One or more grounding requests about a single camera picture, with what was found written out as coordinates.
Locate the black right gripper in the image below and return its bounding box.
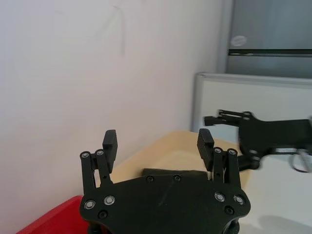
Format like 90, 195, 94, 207
204, 109, 312, 171

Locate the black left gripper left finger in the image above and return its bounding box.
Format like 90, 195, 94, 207
79, 129, 119, 196

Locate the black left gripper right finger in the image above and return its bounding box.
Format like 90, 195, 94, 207
196, 128, 242, 191

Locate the black flat foam pad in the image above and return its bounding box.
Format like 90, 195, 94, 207
141, 168, 207, 181

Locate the beige wooden table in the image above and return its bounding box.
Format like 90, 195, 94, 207
109, 130, 252, 191

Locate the white tablecloth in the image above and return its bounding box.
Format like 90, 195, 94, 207
238, 136, 312, 234

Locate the red plastic box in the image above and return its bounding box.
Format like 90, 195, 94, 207
15, 195, 89, 234

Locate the grey metal cabinet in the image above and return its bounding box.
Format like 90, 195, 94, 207
217, 0, 312, 79

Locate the white partition panel grey frame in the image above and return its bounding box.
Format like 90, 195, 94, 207
190, 71, 312, 137

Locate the thin dark gripper cable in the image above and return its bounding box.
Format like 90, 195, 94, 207
274, 147, 312, 174

